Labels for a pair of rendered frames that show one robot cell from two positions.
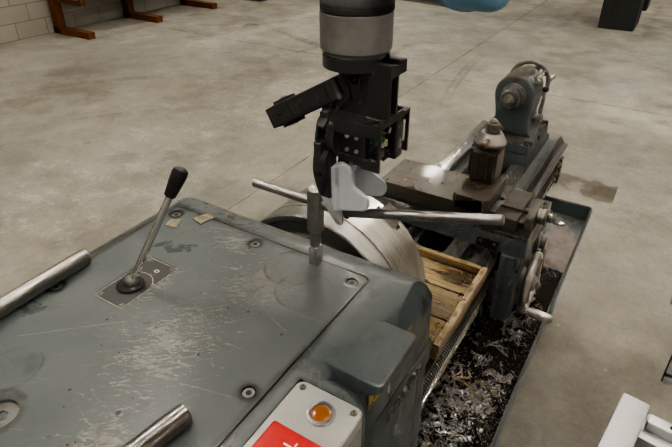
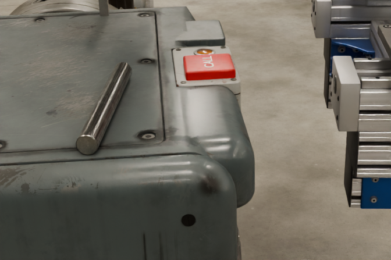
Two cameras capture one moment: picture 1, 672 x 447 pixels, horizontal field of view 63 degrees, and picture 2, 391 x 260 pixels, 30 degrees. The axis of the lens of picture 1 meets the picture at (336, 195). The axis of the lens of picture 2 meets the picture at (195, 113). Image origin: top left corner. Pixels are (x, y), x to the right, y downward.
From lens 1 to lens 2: 0.68 m
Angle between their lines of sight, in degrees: 32
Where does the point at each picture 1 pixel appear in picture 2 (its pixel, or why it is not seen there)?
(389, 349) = (209, 27)
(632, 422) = (347, 63)
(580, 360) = not seen: hidden behind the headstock
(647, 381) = (288, 202)
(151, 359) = (53, 72)
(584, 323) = not seen: hidden behind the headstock
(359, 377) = (207, 38)
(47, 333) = not seen: outside the picture
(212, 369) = (106, 62)
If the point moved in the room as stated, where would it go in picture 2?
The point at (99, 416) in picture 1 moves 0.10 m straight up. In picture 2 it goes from (57, 95) to (48, 12)
